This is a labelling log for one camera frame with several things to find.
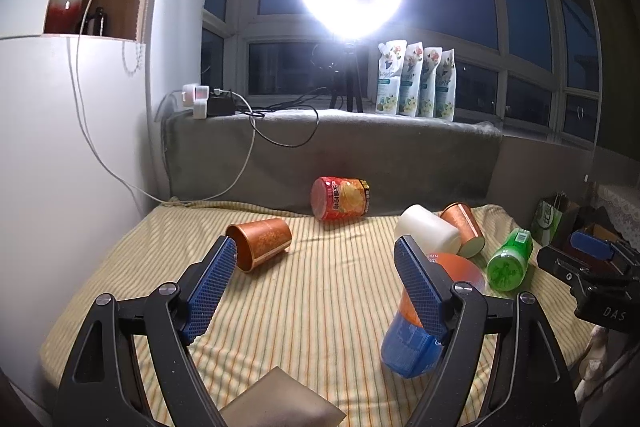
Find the white charger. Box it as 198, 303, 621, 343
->
181, 83, 210, 105

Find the red chip can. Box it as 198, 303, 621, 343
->
310, 176, 372, 222

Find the grey blanket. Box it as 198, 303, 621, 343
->
165, 109, 503, 218

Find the black tripod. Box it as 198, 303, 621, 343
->
327, 41, 365, 114

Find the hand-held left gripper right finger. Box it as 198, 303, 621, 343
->
394, 234, 584, 427

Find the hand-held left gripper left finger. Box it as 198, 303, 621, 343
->
56, 234, 239, 427

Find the white beaded cord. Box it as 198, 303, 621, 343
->
122, 39, 146, 76

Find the green plastic bottle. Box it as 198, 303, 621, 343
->
486, 228, 534, 292

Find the black power adapter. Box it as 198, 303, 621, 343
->
206, 89, 236, 116

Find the black cable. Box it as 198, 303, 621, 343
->
235, 89, 346, 146

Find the yellow striped cloth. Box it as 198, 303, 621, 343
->
40, 199, 596, 427

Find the large copper cup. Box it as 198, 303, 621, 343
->
225, 217, 293, 273

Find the orange and blue can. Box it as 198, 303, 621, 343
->
380, 252, 486, 379

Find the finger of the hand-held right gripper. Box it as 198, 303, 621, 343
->
571, 229, 627, 263

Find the white window frame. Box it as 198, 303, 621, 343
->
202, 0, 601, 142

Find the green paper bag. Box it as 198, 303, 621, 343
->
531, 192, 581, 248

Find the white cup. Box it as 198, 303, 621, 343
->
394, 204, 462, 255

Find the brown cardboard piece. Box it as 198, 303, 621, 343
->
218, 367, 347, 427

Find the small copper cup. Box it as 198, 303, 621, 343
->
440, 202, 487, 257

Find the white lace cloth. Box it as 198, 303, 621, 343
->
592, 182, 640, 253

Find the dark glass bottle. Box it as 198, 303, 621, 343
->
80, 7, 108, 36

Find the white cabinet with wooden niche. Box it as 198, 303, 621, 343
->
0, 0, 176, 413

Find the white floral refill pouch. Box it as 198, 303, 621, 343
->
419, 48, 443, 118
435, 49, 457, 122
400, 42, 426, 116
375, 39, 407, 115

